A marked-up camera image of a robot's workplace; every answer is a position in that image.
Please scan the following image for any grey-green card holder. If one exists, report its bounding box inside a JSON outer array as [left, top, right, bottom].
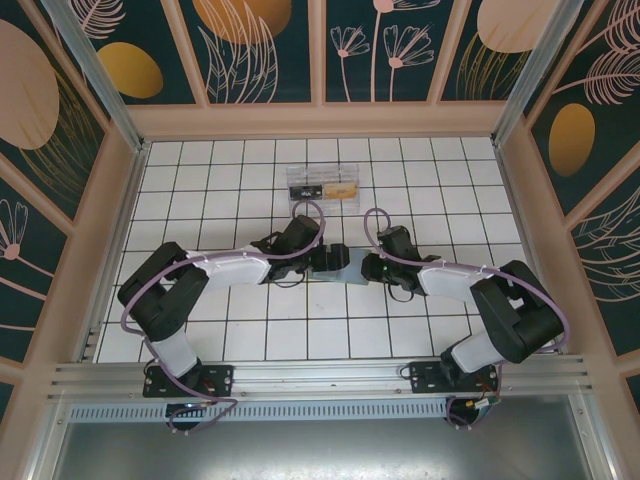
[[312, 249, 369, 285]]

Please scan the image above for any clear acrylic box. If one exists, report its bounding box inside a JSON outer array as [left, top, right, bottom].
[[285, 163, 362, 217]]

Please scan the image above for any small green connector board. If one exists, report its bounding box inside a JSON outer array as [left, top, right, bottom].
[[464, 394, 502, 415]]

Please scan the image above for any grey metal sheet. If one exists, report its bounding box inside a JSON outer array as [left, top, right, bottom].
[[44, 418, 609, 480]]

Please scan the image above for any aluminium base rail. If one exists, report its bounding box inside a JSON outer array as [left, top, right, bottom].
[[47, 353, 596, 401]]

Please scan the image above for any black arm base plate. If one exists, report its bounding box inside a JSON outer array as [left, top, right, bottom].
[[143, 363, 235, 400], [409, 359, 501, 396]]

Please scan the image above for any aluminium side rail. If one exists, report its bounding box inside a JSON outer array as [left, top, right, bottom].
[[492, 142, 567, 354], [74, 142, 152, 362]]

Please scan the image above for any grey slotted cable duct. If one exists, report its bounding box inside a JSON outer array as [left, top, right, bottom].
[[67, 399, 449, 422]]

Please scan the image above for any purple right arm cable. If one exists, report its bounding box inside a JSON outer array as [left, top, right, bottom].
[[362, 206, 572, 431]]

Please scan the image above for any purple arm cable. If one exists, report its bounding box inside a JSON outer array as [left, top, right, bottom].
[[362, 206, 572, 431], [121, 199, 328, 435]]

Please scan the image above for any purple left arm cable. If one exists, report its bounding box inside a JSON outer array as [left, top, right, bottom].
[[121, 199, 328, 435]]

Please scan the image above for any aluminium corner post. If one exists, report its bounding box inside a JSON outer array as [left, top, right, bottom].
[[491, 0, 581, 149], [40, 0, 152, 154]]

